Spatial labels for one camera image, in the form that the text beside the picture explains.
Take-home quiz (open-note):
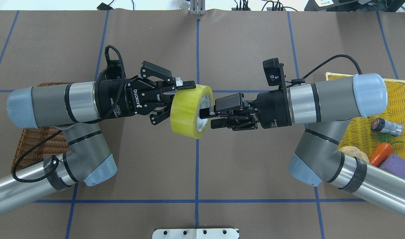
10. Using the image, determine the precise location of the purple foam block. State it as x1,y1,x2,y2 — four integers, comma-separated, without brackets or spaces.
378,154,405,179

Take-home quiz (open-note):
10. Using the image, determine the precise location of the toy croissant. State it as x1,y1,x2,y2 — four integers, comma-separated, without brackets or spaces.
338,146,370,164

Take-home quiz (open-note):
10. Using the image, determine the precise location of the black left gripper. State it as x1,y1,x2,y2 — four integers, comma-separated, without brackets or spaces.
95,61,196,125

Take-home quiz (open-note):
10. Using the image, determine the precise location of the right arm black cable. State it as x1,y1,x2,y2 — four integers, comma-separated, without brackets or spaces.
285,54,363,87

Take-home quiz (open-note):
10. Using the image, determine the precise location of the small plastic bottle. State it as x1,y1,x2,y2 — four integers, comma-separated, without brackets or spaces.
371,118,404,137

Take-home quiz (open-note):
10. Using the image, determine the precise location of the yellow clear tape roll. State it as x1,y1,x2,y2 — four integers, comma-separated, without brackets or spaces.
170,84,213,139

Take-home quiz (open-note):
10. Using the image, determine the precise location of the orange toy carrot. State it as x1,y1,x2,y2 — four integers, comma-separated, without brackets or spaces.
369,132,404,167

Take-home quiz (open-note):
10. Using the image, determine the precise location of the yellow woven plastic basket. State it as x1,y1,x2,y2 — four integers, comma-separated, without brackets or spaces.
324,72,405,185

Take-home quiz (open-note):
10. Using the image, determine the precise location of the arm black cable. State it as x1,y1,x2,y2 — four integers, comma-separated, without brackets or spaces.
11,45,126,183
285,54,363,87

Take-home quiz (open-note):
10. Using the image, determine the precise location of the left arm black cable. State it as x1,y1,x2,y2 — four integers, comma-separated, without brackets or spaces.
11,45,126,183

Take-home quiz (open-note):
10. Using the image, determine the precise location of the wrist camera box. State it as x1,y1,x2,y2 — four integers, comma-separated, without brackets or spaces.
262,58,285,86
105,59,123,80

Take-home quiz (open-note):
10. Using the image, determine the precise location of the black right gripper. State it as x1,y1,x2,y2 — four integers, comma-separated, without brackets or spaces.
198,90,292,131

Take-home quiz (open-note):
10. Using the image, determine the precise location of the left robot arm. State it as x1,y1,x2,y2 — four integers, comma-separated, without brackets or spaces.
0,59,196,216

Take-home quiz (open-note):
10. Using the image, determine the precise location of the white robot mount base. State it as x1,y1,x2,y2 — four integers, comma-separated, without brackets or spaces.
152,228,240,239

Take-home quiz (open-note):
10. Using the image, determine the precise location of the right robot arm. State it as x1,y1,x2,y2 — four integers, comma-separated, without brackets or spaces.
198,74,405,216

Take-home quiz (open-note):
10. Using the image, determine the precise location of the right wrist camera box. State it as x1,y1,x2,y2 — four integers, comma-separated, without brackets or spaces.
262,58,285,86

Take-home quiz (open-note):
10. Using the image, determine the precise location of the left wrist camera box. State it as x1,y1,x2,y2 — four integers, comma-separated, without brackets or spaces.
105,59,123,80

